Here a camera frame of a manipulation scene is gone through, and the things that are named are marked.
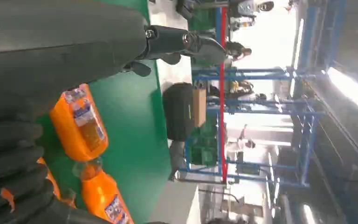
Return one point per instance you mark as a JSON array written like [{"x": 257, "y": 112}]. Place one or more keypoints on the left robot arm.
[{"x": 6, "y": 154}]

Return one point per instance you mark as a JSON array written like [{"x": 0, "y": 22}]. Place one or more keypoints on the orange drink bottle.
[
  {"x": 51, "y": 182},
  {"x": 98, "y": 194},
  {"x": 71, "y": 136}
]

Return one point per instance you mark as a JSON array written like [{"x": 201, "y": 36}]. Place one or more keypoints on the person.
[
  {"x": 244, "y": 142},
  {"x": 239, "y": 51},
  {"x": 265, "y": 6}
]

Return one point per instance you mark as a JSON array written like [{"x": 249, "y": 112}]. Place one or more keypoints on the black desk device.
[{"x": 185, "y": 7}]

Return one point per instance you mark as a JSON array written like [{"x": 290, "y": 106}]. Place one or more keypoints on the brown cardboard box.
[{"x": 199, "y": 106}]

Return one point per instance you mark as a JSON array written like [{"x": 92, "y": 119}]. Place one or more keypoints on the black zip case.
[{"x": 177, "y": 111}]

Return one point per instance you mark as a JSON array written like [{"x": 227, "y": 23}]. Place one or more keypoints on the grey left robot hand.
[{"x": 43, "y": 46}]

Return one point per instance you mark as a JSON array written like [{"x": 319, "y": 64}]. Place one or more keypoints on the red pole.
[{"x": 222, "y": 92}]

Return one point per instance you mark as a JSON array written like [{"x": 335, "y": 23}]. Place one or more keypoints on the blue steel rack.
[{"x": 253, "y": 77}]

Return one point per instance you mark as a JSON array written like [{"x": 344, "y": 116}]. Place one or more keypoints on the green table mat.
[{"x": 129, "y": 123}]

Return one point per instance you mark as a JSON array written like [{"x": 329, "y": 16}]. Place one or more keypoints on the green plastic crates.
[
  {"x": 202, "y": 148},
  {"x": 202, "y": 20}
]

